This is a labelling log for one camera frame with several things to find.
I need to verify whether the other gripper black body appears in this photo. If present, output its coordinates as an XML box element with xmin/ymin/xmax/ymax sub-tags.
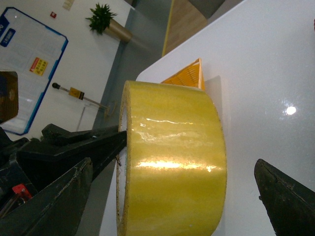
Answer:
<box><xmin>0</xmin><ymin>130</ymin><xmax>92</xmax><ymax>217</ymax></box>

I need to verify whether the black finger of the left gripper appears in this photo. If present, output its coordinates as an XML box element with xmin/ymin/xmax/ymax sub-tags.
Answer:
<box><xmin>42</xmin><ymin>124</ymin><xmax>127</xmax><ymax>180</ymax></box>

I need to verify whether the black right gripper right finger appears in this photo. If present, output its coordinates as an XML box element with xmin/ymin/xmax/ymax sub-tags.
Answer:
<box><xmin>254</xmin><ymin>159</ymin><xmax>315</xmax><ymax>236</ymax></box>

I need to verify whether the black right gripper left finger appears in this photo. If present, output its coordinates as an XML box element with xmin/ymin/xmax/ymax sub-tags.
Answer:
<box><xmin>0</xmin><ymin>158</ymin><xmax>93</xmax><ymax>236</ymax></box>

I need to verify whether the clear yellowish tape roll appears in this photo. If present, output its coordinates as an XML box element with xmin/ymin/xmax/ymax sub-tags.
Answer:
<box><xmin>116</xmin><ymin>81</ymin><xmax>227</xmax><ymax>236</ymax></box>

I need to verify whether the yellow woven basket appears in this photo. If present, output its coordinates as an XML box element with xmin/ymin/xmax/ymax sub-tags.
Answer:
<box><xmin>161</xmin><ymin>58</ymin><xmax>205</xmax><ymax>90</ymax></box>

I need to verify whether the yellow tagged floor stand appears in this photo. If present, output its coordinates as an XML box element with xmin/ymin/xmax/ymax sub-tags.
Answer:
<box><xmin>52</xmin><ymin>83</ymin><xmax>117</xmax><ymax>118</ymax></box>

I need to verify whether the potted green plant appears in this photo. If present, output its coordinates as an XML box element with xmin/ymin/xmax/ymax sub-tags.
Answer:
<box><xmin>86</xmin><ymin>3</ymin><xmax>133</xmax><ymax>43</ymax></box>

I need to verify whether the red fire alarm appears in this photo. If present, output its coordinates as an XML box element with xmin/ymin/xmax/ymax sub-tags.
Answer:
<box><xmin>50</xmin><ymin>11</ymin><xmax>57</xmax><ymax>19</ymax></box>

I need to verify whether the blue framed wall board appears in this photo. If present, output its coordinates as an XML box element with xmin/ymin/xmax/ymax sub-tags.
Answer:
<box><xmin>0</xmin><ymin>7</ymin><xmax>68</xmax><ymax>135</ymax></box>

